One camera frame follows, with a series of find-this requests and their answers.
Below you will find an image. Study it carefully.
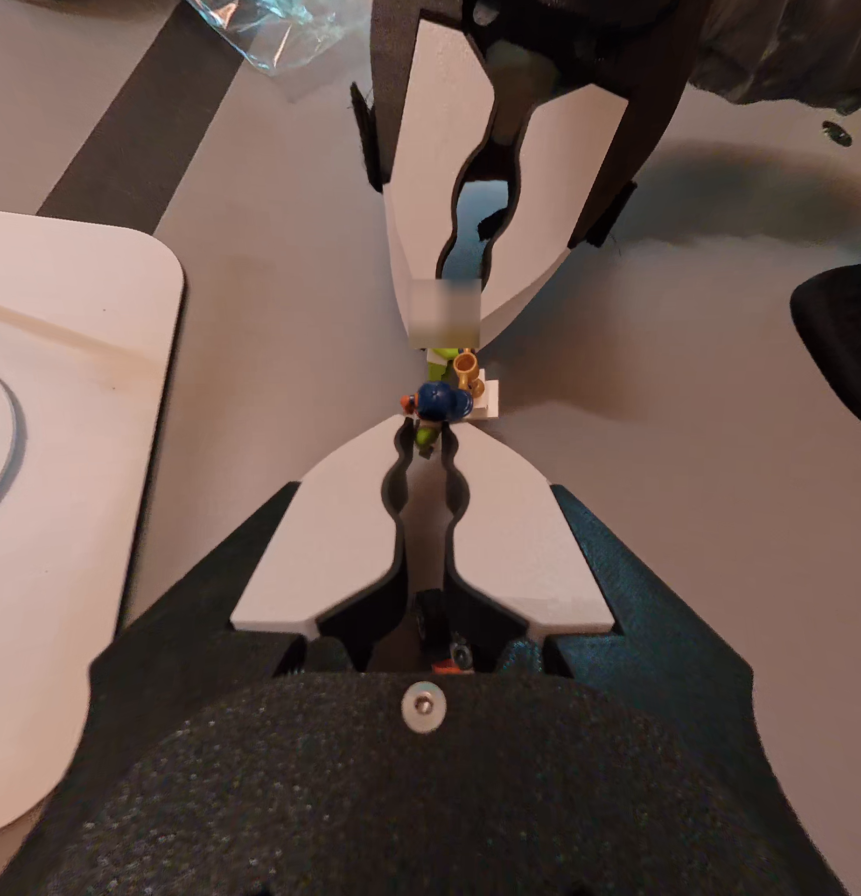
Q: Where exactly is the white booklet stand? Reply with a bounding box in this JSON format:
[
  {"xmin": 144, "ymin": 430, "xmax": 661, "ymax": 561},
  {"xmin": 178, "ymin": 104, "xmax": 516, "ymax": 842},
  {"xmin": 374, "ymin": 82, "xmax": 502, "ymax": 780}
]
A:
[{"xmin": 0, "ymin": 210, "xmax": 188, "ymax": 838}]

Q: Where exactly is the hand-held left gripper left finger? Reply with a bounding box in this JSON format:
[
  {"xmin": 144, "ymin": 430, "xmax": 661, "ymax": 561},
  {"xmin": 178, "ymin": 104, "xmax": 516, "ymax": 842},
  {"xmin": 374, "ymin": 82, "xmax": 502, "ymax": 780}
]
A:
[{"xmin": 231, "ymin": 418, "xmax": 407, "ymax": 634}]

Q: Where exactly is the orange lego race car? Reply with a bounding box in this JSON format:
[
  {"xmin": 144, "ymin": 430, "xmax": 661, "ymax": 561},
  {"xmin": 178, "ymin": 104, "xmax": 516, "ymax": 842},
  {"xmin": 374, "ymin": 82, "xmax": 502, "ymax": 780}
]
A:
[{"xmin": 414, "ymin": 595, "xmax": 476, "ymax": 677}]

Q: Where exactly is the clear plastic bag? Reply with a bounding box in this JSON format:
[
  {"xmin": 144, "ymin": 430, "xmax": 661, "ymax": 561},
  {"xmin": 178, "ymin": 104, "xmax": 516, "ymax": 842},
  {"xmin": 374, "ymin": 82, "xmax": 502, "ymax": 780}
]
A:
[{"xmin": 186, "ymin": 0, "xmax": 372, "ymax": 74}]

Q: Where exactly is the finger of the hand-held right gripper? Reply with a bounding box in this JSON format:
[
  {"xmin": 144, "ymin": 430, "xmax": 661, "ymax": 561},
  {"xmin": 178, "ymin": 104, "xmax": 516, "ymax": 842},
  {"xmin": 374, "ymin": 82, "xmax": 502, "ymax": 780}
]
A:
[
  {"xmin": 383, "ymin": 17, "xmax": 498, "ymax": 337},
  {"xmin": 473, "ymin": 77, "xmax": 631, "ymax": 348}
]

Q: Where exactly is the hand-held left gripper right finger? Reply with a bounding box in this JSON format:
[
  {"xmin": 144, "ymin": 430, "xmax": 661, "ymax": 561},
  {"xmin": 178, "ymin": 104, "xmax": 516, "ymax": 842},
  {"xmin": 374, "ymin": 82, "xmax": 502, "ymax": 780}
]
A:
[{"xmin": 445, "ymin": 420, "xmax": 616, "ymax": 639}]

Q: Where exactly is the black mesh office chair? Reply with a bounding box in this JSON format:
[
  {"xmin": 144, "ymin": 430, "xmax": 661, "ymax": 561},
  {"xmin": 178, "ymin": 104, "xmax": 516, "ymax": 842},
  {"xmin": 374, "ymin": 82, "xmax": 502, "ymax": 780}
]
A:
[{"xmin": 791, "ymin": 259, "xmax": 861, "ymax": 428}]

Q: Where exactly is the person's right forearm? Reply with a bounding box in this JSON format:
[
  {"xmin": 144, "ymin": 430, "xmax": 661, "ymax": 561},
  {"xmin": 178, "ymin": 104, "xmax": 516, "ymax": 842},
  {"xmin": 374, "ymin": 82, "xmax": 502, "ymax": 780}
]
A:
[{"xmin": 690, "ymin": 0, "xmax": 861, "ymax": 113}]

